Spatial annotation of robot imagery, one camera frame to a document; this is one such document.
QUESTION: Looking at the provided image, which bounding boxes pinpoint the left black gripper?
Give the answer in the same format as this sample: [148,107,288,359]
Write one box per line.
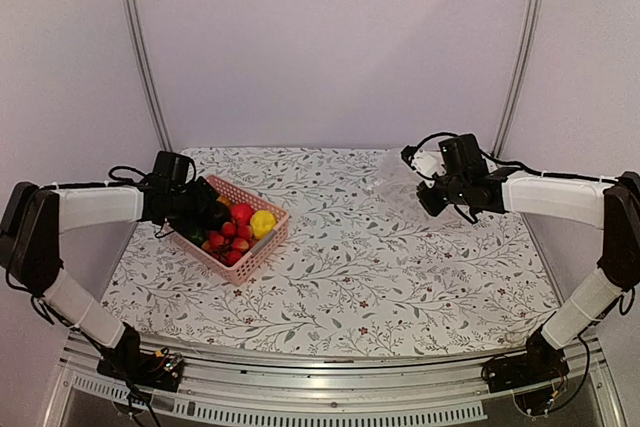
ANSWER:
[167,175,219,236]

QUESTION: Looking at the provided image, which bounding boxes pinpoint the clear zip top bag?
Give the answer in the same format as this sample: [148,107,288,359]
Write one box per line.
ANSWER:
[369,149,442,223]

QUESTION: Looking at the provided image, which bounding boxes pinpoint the red toy apple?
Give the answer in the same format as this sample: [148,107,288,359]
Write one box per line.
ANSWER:
[230,203,255,226]

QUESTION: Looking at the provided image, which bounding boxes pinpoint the yellow toy pepper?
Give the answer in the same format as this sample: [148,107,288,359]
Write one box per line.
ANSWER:
[249,210,278,240]

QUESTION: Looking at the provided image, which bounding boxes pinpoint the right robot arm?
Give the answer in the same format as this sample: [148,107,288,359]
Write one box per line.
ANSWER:
[401,132,639,383]

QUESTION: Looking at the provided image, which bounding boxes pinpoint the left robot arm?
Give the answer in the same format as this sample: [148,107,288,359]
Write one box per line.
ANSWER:
[1,151,231,381]

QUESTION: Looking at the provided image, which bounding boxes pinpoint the green toy cucumber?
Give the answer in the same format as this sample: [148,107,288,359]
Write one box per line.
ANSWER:
[186,227,208,247]

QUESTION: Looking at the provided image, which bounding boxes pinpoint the pink plastic basket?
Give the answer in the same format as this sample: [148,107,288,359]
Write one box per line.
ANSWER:
[170,175,289,286]

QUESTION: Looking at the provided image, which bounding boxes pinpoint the floral table mat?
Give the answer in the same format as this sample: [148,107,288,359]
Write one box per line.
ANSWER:
[102,148,558,356]

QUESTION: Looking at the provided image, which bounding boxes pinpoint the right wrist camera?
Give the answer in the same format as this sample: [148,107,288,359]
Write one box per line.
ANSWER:
[400,146,445,180]

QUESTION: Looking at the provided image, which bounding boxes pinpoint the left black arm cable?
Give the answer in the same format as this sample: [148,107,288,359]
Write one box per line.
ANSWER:
[108,165,151,188]

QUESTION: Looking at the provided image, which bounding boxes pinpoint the right aluminium frame post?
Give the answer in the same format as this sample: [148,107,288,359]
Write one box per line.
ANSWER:
[491,0,543,157]

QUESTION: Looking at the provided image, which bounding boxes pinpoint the aluminium frame post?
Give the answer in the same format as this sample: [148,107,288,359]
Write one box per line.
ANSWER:
[122,0,173,151]
[491,0,543,157]

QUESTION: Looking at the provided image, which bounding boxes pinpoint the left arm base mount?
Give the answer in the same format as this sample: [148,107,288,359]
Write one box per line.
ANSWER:
[95,324,184,393]

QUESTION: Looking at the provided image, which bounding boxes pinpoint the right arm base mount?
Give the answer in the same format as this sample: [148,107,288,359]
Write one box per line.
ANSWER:
[481,329,569,416]

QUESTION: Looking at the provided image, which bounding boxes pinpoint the aluminium front rail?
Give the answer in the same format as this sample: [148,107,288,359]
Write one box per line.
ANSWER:
[42,334,626,427]

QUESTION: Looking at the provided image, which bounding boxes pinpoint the left aluminium frame post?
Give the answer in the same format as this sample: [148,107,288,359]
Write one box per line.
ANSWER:
[122,0,173,151]

